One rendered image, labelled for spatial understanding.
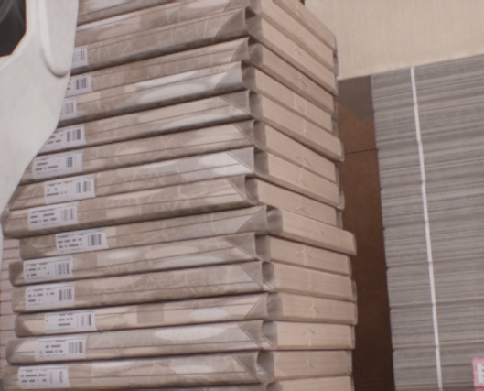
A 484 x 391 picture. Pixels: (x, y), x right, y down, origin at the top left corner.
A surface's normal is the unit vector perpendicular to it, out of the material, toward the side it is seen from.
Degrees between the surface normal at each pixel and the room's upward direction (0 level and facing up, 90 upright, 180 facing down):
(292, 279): 90
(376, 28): 91
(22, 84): 108
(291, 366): 90
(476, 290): 90
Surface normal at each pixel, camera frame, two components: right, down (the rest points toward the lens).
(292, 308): 0.91, -0.13
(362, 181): -0.41, -0.15
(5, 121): 0.74, 0.15
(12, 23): 0.70, 0.58
